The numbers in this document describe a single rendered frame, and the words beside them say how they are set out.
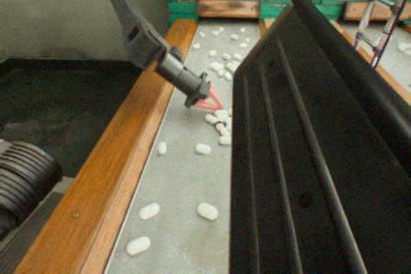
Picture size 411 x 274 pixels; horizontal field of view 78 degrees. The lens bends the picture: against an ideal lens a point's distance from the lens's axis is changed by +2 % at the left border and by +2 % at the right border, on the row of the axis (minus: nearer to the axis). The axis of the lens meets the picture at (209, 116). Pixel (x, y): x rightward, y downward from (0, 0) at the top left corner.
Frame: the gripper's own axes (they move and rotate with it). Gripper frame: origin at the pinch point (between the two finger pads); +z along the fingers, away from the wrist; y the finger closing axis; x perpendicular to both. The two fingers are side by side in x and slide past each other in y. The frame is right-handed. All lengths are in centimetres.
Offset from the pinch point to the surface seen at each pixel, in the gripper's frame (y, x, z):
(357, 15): 71, -43, 40
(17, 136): 63, 147, -56
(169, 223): -32.2, 6.2, -3.9
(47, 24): 158, 127, -103
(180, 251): -36.6, 4.5, -1.8
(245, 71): -40, -25, -18
